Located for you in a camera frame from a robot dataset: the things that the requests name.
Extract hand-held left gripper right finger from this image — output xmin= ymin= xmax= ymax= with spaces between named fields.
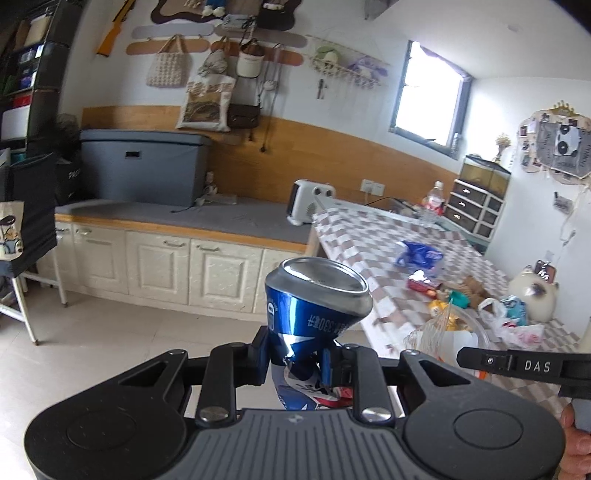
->
xmin=322 ymin=343 xmax=474 ymax=424

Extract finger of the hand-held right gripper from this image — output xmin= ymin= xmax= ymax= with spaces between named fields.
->
xmin=457 ymin=346 xmax=513 ymax=374

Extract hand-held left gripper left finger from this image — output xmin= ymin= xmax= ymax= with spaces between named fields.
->
xmin=117 ymin=325 xmax=271 ymax=428

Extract pink white plastic bag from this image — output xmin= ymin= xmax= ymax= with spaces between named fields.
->
xmin=501 ymin=322 xmax=546 ymax=347

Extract crushed blue soda can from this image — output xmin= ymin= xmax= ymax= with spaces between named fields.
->
xmin=264 ymin=257 xmax=374 ymax=411

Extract brown paper wrapper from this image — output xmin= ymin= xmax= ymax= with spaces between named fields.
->
xmin=462 ymin=275 xmax=491 ymax=298

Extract red snack packet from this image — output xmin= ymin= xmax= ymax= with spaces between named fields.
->
xmin=407 ymin=270 xmax=439 ymax=294

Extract blue plastic bag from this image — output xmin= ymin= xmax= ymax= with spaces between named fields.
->
xmin=394 ymin=240 xmax=445 ymax=271

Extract brown shoulder bag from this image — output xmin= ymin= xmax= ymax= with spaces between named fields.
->
xmin=227 ymin=104 xmax=262 ymax=130

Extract person's right hand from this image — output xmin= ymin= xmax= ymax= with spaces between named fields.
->
xmin=556 ymin=403 xmax=591 ymax=480

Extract white cat figurine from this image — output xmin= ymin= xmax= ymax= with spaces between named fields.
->
xmin=508 ymin=265 xmax=560 ymax=324

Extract wooden table leg panel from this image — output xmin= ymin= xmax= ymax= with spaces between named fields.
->
xmin=305 ymin=225 xmax=325 ymax=260

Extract checkered tablecloth table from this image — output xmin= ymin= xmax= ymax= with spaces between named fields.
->
xmin=310 ymin=199 xmax=591 ymax=418

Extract cream base cabinet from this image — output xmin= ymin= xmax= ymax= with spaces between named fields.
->
xmin=36 ymin=215 xmax=315 ymax=315

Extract dark drawer unit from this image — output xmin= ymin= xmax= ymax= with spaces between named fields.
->
xmin=442 ymin=178 xmax=504 ymax=241

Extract red label water bottle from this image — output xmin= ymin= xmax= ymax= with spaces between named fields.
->
xmin=425 ymin=181 xmax=446 ymax=217

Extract white fan heater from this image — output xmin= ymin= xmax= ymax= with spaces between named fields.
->
xmin=286 ymin=179 xmax=337 ymax=226

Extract glass fish tank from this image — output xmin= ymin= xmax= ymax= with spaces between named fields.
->
xmin=459 ymin=154 xmax=512 ymax=186

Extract dried flower vase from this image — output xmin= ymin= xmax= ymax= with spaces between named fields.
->
xmin=493 ymin=133 xmax=512 ymax=163

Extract grey storage box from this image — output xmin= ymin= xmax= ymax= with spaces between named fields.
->
xmin=79 ymin=129 xmax=213 ymax=207

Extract printed canvas tote bag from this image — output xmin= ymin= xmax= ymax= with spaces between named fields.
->
xmin=175 ymin=75 xmax=237 ymax=133

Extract black bag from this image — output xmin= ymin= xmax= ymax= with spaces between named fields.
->
xmin=55 ymin=157 xmax=84 ymax=206

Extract dark framed window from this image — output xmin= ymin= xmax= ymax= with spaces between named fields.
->
xmin=389 ymin=39 xmax=475 ymax=159

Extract cartoon print tote bag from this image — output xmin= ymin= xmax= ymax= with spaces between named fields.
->
xmin=0 ymin=200 xmax=25 ymax=263

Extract white bucket bag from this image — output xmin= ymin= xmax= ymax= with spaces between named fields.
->
xmin=236 ymin=39 xmax=267 ymax=79

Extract beige cloth bag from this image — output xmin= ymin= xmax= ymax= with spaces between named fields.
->
xmin=198 ymin=37 xmax=232 ymax=77

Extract purple plush toy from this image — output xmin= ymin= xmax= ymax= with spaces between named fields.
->
xmin=355 ymin=55 xmax=389 ymax=77

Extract cream crochet bag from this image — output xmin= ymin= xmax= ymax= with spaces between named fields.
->
xmin=147 ymin=34 xmax=191 ymax=88

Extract white shelf box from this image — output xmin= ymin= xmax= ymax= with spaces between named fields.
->
xmin=0 ymin=107 xmax=31 ymax=139

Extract orange toy gun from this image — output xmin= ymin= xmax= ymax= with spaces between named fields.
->
xmin=95 ymin=0 xmax=138 ymax=58

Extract black storage shelf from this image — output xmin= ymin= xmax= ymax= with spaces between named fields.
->
xmin=0 ymin=0 xmax=88 ymax=153

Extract wall photo board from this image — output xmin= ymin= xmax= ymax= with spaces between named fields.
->
xmin=517 ymin=99 xmax=591 ymax=186

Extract white wire wall rack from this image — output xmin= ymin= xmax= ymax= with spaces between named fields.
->
xmin=306 ymin=34 xmax=391 ymax=89

